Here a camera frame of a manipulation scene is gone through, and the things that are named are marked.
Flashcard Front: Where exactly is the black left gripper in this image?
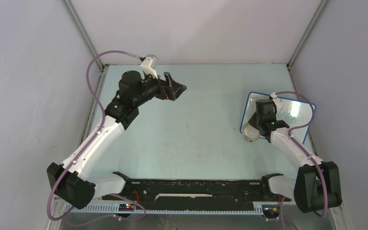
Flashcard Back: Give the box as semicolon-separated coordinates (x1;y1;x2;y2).
133;69;186;107

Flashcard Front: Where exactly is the grey eraser sponge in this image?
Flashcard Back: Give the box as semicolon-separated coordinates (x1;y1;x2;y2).
241;123;261;142

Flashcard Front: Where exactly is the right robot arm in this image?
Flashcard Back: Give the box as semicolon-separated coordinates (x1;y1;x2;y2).
243;97;343;214

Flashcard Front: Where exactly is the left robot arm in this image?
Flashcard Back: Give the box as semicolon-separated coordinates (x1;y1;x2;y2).
47;70;187;209

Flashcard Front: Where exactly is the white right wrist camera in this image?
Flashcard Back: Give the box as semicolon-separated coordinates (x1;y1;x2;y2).
269;92;283;113

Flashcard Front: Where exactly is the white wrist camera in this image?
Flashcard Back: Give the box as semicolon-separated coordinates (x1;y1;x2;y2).
269;92;283;113
140;55;159;79

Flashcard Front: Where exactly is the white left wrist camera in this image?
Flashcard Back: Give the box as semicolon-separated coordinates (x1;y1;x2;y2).
140;55;159;79

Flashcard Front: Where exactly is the left aluminium frame post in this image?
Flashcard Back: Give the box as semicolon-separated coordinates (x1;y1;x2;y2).
60;0;109;86

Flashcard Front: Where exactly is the aluminium frame post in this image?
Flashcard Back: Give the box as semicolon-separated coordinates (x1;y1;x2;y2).
60;0;109;86
287;0;330;92

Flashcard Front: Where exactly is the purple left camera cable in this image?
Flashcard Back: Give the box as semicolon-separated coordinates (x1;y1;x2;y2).
46;50;148;227

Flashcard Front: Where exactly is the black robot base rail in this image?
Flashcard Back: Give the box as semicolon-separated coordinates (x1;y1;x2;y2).
119;179;281;211

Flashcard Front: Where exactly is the right aluminium frame post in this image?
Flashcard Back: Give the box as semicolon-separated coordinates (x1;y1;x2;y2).
287;0;330;92

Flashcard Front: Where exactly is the grey slotted cable duct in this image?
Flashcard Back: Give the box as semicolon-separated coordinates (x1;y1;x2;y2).
71;203;280;215

